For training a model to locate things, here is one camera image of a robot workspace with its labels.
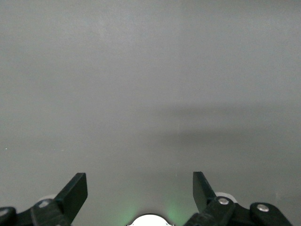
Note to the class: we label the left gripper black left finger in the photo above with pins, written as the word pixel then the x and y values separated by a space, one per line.
pixel 47 214

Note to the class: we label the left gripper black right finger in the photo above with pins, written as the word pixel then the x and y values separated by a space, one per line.
pixel 218 214

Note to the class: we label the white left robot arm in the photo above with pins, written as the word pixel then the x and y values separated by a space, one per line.
pixel 150 220

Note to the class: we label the dark grey table cover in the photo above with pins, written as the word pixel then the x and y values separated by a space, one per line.
pixel 150 70

